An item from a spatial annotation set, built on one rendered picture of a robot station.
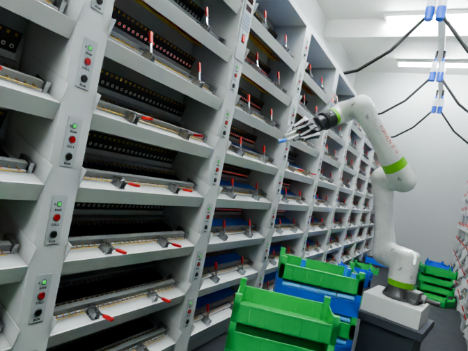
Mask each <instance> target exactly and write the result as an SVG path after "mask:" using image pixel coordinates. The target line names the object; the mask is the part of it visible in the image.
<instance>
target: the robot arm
mask: <svg viewBox="0 0 468 351"><path fill-rule="evenodd" d="M354 119H357V121H358V123H359V124H360V125H361V127H362V129H363V130H364V132H365V133H366V135H367V137H368V139H369V141H370V142H371V144H372V146H373V149H374V151H375V153H376V155H377V158H378V160H379V162H380V164H381V168H378V169H375V170H374V172H373V173H372V175H371V177H370V181H371V184H372V190H373V201H374V211H375V230H374V240H373V257H374V259H375V260H376V261H377V262H378V263H379V264H381V265H383V266H385V267H388V268H389V273H388V282H387V286H386V287H385V289H384V290H383V291H382V294H383V295H385V296H387V297H389V298H392V299H394V300H397V301H400V302H406V303H410V304H411V305H414V306H416V305H417V306H418V305H420V304H426V303H428V304H431V305H433V306H437V307H440V305H441V303H439V302H436V301H433V300H431V299H428V297H427V296H426V295H424V292H421V291H418V290H415V289H414V286H415V284H416V278H417V274H418V270H419V263H420V259H421V257H420V255H419V253H417V252H415V251H413V250H411V249H408V248H405V247H402V246H400V245H397V244H396V236H395V229H394V218H393V200H394V191H397V192H409V191H411V190H412V189H414V187H415V186H416V175H415V173H414V172H413V170H412V168H411V166H410V165H409V163H408V162H407V160H406V159H405V157H404V156H403V154H402V153H401V151H400V150H399V149H398V147H397V145H396V144H395V143H394V142H393V140H392V138H391V137H390V135H389V133H388V132H387V130H386V128H385V126H384V125H383V123H382V121H381V119H380V117H379V116H378V114H377V111H376V109H375V106H374V104H373V101H372V100H371V98H370V97H368V96H367V95H357V96H355V97H353V98H351V99H349V100H346V101H342V102H339V103H337V104H336V105H334V106H333V107H332V108H330V109H328V110H325V111H323V112H321V113H319V114H318V116H316V117H314V118H310V119H307V118H306V116H304V117H303V119H301V120H300V121H299V122H297V123H295V124H294V125H293V127H292V130H291V131H289V132H288V133H287V134H285V135H284V136H283V139H284V138H288V137H290V138H289V139H287V141H286V143H289V142H291V141H296V140H298V139H300V140H301V141H308V140H310V139H319V137H320V135H321V134H320V131H322V130H328V129H330V128H332V127H335V126H337V125H339V124H341V123H347V122H349V121H351V120H354ZM306 121H307V123H306V124H305V125H302V126H300V125H301V124H302V123H303V122H306ZM298 126H299V127H298ZM306 129H308V130H307V131H305V132H303V133H301V134H296V135H295V133H296V132H299V131H301V130H306ZM310 133H315V134H311V135H308V134H310ZM292 135H294V136H292ZM307 135H308V136H307ZM291 136H292V137H291Z"/></svg>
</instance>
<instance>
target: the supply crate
mask: <svg viewBox="0 0 468 351"><path fill-rule="evenodd" d="M302 259H303V258H302V257H299V256H293V255H289V254H286V248H285V247H281V251H280V255H279V261H278V278H282V279H287V280H291V281H296V282H300V283H306V284H309V285H313V286H319V287H322V288H328V289H331V290H337V291H341V292H344V293H350V294H353V295H359V296H362V292H363V288H364V281H365V277H366V274H365V273H364V272H359V274H357V273H356V271H355V270H354V267H355V263H353V262H349V266H350V268H351V269H352V270H351V273H352V272H355V273H356V274H357V276H356V278H355V279H353V278H350V277H351V274H350V277H346V276H343V273H344V269H345V267H344V266H340V265H335V264H331V263H325V262H321V261H318V260H311V259H308V258H304V259H306V265H305V267H300V265H301V261H302Z"/></svg>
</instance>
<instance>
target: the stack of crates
mask: <svg viewBox="0 0 468 351"><path fill-rule="evenodd" d="M246 284H247V278H245V277H242V278H241V281H240V287H239V289H238V291H237V292H236V293H235V299H234V302H233V309H232V313H231V319H230V324H229V328H228V334H227V338H226V344H225V349H224V351H334V349H335V345H336V339H337V335H338V328H339V324H340V320H341V318H340V316H339V315H334V314H333V313H332V310H331V308H330V302H331V297H328V296H325V297H324V301H323V303H322V302H317V301H313V300H309V299H304V298H301V297H295V296H292V295H286V294H283V293H279V292H274V291H270V290H265V289H261V288H255V287H252V286H246Z"/></svg>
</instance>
